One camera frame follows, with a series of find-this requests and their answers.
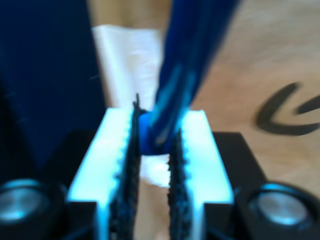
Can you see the brown paper mailer bag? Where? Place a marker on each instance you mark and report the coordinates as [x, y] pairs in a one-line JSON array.
[[250, 75]]

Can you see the dark blue flat device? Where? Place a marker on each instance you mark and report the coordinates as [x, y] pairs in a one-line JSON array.
[[37, 62]]

